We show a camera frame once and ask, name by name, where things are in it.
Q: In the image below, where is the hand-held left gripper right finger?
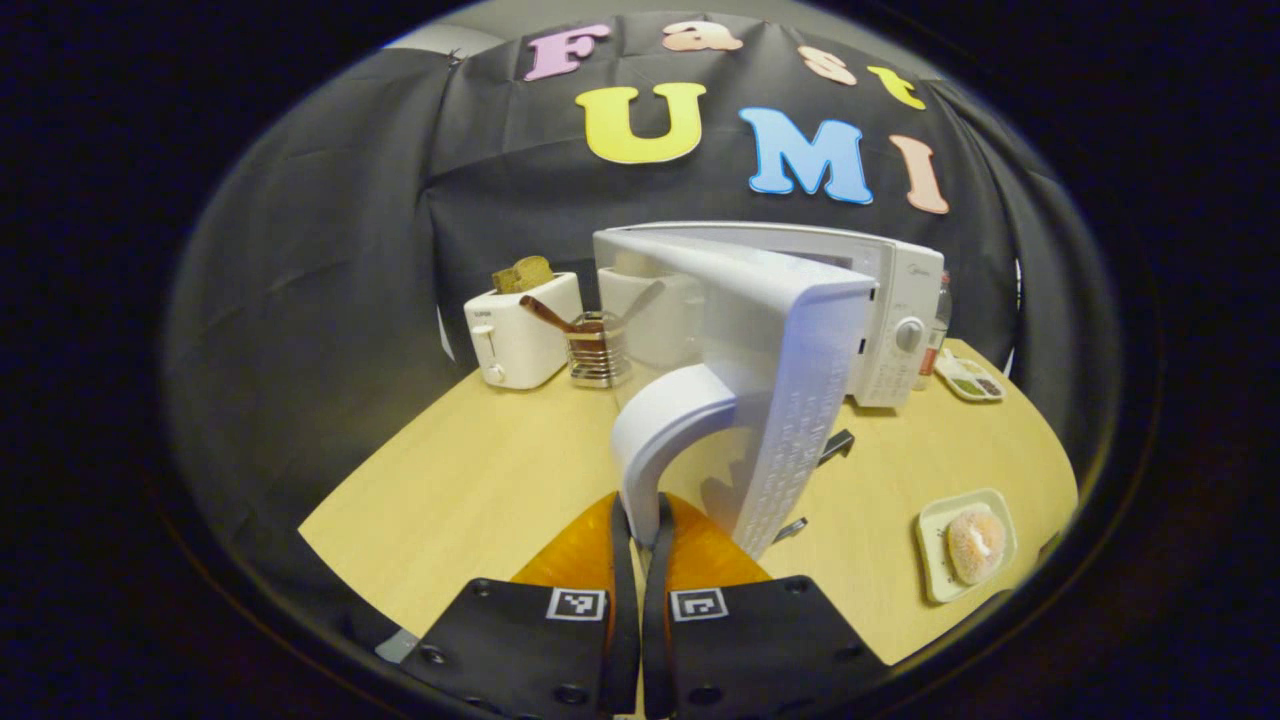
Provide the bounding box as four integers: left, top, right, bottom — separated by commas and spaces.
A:
642, 490, 889, 720

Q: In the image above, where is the small white square plate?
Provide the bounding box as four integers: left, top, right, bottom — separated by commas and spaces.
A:
915, 488, 1019, 605

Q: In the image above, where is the clear bottle with red label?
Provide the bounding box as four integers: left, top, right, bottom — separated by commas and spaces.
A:
915, 272, 953, 391

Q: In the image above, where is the white toaster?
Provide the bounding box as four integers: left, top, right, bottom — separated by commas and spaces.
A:
463, 272, 584, 391

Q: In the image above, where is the sugar-coated doughnut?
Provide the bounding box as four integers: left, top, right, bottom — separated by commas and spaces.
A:
945, 508, 1007, 586

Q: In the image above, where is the white divided seasoning dish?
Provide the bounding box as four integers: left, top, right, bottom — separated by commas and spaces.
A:
933, 348, 1005, 403

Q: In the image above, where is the black backdrop cloth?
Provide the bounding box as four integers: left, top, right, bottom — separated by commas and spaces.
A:
165, 10, 1121, 651

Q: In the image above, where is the white microwave oven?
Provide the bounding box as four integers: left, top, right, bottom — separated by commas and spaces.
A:
592, 220, 946, 561

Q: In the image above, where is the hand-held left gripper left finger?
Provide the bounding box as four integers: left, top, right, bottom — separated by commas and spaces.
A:
398, 490, 642, 720

